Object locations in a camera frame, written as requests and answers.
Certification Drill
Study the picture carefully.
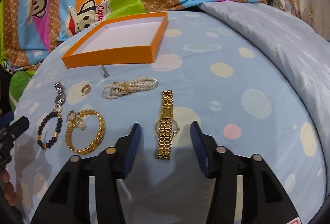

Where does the small silver pendant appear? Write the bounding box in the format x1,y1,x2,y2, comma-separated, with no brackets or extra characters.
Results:
101,64,109,78

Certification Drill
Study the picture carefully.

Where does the black bead bracelet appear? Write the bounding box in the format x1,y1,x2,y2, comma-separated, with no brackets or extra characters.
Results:
36,111,64,150

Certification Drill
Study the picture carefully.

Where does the gold ring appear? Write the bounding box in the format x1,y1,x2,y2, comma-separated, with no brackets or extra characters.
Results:
80,83,92,97

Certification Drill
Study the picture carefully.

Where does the green fabric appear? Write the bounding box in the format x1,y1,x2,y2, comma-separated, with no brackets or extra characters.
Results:
9,70,35,112

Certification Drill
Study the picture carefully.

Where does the light blue dotted sheet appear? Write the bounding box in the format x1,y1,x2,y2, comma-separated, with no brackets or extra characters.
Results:
9,12,326,223

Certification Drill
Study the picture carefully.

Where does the orange jewelry box tray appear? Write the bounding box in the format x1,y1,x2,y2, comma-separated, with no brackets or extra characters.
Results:
61,12,168,68

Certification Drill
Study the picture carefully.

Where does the gold link watch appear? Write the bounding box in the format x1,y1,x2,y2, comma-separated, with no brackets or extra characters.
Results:
155,90,180,160

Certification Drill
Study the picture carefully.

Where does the pale blue satin quilt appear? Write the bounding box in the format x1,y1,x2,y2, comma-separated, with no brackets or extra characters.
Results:
198,0,330,163

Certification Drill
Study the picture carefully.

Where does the person's left hand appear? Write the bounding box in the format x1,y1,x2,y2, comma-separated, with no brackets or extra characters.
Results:
1,166,18,206

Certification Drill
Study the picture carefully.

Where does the white pearl bracelet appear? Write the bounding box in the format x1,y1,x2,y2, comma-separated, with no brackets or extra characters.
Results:
101,77,159,100

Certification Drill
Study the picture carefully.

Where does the gold chain bracelet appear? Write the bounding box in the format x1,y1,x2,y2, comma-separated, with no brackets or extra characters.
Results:
64,109,106,155

